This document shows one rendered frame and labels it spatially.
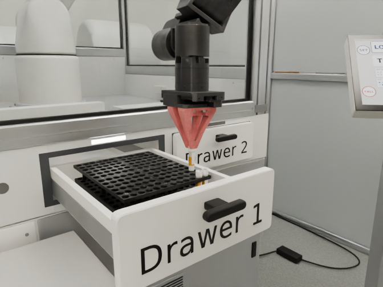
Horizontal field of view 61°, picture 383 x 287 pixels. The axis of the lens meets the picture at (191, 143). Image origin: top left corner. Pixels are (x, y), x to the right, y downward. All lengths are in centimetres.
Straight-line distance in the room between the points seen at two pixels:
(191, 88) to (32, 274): 40
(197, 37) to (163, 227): 29
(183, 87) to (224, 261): 71
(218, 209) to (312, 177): 189
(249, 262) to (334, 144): 117
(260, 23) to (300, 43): 126
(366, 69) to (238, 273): 80
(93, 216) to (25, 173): 22
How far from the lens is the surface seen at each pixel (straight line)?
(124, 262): 43
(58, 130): 69
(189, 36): 53
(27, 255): 69
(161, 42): 59
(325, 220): 235
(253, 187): 53
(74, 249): 68
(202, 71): 53
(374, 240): 151
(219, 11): 57
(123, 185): 56
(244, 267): 122
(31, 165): 70
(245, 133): 98
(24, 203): 72
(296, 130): 231
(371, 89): 118
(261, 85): 104
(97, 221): 51
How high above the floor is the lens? 110
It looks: 14 degrees down
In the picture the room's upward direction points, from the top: straight up
